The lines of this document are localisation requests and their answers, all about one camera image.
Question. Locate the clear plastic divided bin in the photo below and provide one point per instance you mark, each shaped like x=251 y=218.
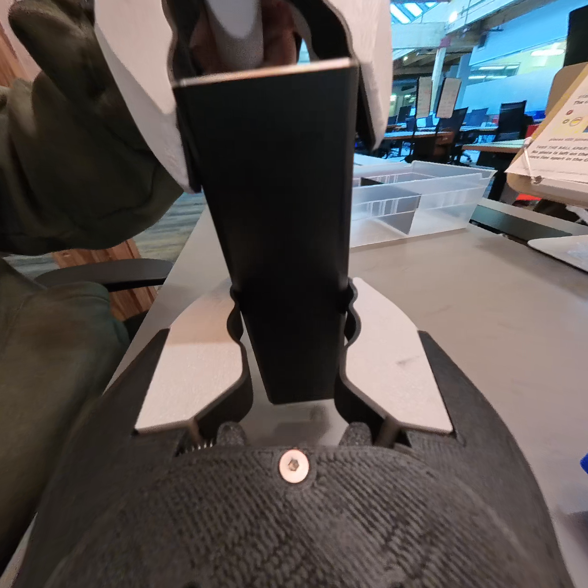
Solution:
x=413 y=206

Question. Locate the black office chair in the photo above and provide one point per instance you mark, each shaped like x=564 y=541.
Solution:
x=512 y=119
x=436 y=133

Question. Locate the white stand base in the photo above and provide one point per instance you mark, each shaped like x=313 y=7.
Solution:
x=562 y=250

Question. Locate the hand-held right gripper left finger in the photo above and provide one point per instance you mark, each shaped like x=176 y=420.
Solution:
x=193 y=367

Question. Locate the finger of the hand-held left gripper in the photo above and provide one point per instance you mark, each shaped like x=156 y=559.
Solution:
x=133 y=78
x=374 y=64

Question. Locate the blue plastic bin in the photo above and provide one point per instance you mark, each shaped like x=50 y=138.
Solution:
x=585 y=464

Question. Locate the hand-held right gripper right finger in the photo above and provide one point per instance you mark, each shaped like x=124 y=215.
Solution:
x=395 y=367

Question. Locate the wooden partition panel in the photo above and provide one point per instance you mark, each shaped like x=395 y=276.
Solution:
x=119 y=294

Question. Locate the black chair armrest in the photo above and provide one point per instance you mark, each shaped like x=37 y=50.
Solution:
x=105 y=273

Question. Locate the black power bank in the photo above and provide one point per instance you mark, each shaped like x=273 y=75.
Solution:
x=275 y=206

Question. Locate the person's olive green jacket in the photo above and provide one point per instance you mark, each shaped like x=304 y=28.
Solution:
x=50 y=390

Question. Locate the person's left hand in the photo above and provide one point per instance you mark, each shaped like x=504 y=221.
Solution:
x=278 y=32

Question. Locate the grey desk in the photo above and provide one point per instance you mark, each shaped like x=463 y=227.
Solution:
x=459 y=298

